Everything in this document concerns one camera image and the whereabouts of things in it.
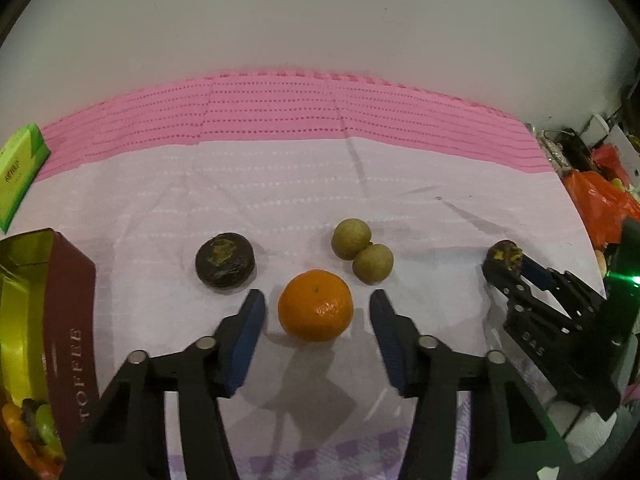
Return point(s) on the white box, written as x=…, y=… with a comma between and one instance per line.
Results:
x=602, y=130

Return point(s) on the shiny plastic packet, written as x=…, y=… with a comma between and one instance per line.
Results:
x=550, y=152

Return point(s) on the large orange mandarin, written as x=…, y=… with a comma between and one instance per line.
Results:
x=316, y=305

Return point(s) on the small orange mandarin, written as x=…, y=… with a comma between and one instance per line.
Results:
x=11, y=419

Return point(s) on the tan longan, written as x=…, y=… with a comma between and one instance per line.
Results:
x=373, y=265
x=351, y=237

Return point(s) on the orange plastic bag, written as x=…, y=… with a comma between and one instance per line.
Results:
x=602, y=205

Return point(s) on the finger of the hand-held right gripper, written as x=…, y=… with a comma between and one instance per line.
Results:
x=537, y=274
x=507, y=290

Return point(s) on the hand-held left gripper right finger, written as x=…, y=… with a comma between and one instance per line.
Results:
x=387, y=340

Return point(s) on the maroon and gold tin box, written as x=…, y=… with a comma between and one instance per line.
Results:
x=67, y=320

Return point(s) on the green tissue packet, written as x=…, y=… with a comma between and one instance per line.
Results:
x=17, y=170

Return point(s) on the medium dark water chestnut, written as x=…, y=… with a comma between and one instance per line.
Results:
x=29, y=410

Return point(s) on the large dark water chestnut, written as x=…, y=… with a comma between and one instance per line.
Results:
x=505, y=252

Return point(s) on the green lime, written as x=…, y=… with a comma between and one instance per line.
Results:
x=46, y=424

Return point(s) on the red plastic bag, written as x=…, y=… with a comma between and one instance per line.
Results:
x=607, y=157

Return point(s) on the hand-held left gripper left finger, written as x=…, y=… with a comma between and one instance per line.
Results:
x=247, y=340

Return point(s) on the pink white checked blanket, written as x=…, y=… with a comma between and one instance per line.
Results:
x=300, y=185

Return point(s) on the small dark water chestnut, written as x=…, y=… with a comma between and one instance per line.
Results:
x=225, y=262

